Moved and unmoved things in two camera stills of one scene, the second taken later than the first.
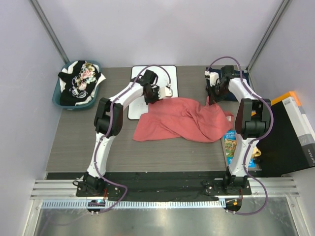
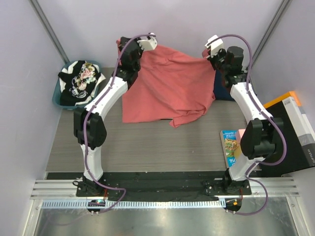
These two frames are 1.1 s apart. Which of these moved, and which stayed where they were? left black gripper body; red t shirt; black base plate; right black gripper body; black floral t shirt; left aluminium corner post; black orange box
Moved: red t shirt; right black gripper body; left black gripper body
Stayed: black floral t shirt; left aluminium corner post; black orange box; black base plate
